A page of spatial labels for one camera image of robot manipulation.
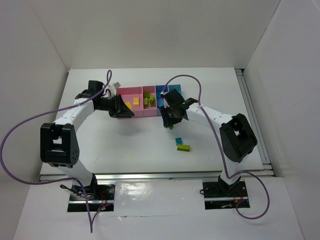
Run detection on aluminium rail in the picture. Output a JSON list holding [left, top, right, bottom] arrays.
[[39, 170, 231, 183], [234, 68, 275, 177]]

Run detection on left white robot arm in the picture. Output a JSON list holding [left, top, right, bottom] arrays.
[[40, 80, 135, 196]]

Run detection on light blue container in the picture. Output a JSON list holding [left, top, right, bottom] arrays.
[[168, 84, 183, 95]]

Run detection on small pink container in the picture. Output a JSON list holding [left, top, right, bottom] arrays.
[[142, 85, 158, 118]]

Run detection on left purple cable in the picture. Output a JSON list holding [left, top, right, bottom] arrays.
[[0, 69, 113, 234]]

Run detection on aluminium rail right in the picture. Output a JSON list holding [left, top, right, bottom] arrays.
[[234, 68, 275, 177]]

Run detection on small olive lego brick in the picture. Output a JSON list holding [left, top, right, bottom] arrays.
[[144, 92, 151, 99]]

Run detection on large pink container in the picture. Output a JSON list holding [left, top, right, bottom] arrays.
[[116, 86, 144, 118]]

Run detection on dark blue container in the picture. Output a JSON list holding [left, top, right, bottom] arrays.
[[155, 85, 169, 116]]

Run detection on long lime lego brick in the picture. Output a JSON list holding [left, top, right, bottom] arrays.
[[177, 144, 191, 152]]

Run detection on lime lego stack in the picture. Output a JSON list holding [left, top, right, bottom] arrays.
[[149, 95, 157, 107]]

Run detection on yellow lego brick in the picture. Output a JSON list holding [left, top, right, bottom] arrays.
[[133, 97, 140, 108]]

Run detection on yellow lego plate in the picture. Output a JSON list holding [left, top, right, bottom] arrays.
[[125, 102, 133, 111]]

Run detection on aluminium rail front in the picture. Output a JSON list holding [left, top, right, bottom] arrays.
[[39, 170, 231, 183]]

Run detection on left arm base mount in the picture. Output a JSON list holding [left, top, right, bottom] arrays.
[[60, 183, 116, 213]]

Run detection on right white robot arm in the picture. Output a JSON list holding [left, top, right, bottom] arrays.
[[159, 89, 258, 193]]

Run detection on small cyan lego brick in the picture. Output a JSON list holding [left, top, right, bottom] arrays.
[[175, 137, 183, 145]]

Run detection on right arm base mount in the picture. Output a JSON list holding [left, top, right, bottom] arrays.
[[199, 181, 250, 210]]

